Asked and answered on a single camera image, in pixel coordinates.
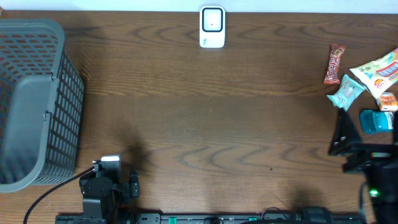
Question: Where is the dark grey plastic basket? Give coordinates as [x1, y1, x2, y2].
[1, 19, 85, 193]

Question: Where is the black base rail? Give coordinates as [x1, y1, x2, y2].
[55, 207, 363, 224]

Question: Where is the light green wet wipes pack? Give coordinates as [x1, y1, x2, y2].
[327, 74, 365, 111]

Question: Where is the white barcode scanner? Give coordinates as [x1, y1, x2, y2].
[199, 6, 226, 49]

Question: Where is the red snack package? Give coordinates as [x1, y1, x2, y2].
[323, 44, 346, 85]

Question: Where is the teal mouthwash bottle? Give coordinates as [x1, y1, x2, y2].
[359, 110, 394, 134]

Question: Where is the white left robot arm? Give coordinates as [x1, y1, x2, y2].
[78, 160, 139, 223]

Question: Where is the orange tissue pack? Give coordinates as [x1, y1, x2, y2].
[376, 92, 398, 111]

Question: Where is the yellow white snack bag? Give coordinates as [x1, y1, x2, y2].
[350, 49, 397, 98]

